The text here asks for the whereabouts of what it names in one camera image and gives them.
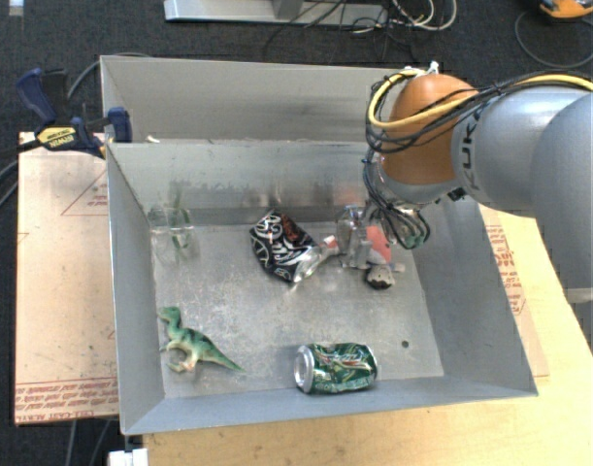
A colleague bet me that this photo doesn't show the green toy dinosaur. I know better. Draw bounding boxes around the green toy dinosaur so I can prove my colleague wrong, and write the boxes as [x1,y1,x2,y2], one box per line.
[156,305,245,374]

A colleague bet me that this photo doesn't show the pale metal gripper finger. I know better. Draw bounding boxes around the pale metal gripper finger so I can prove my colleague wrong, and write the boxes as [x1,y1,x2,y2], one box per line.
[336,206,359,257]
[346,229,376,270]

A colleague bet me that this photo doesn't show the brown cardboard board red print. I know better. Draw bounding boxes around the brown cardboard board red print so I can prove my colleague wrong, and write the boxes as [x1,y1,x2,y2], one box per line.
[14,131,552,427]

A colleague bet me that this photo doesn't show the clear glass cup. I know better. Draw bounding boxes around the clear glass cup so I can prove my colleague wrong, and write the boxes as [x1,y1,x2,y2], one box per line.
[148,203,199,265]

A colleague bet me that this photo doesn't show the green crushed can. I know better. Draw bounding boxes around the green crushed can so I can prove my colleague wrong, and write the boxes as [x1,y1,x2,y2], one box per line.
[292,342,379,396]

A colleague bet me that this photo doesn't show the black patterned crushed can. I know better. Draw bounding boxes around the black patterned crushed can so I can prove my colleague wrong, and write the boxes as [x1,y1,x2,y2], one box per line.
[248,209,323,284]

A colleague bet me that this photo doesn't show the grey metal bin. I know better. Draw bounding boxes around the grey metal bin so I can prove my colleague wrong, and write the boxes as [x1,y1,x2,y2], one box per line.
[99,54,540,437]

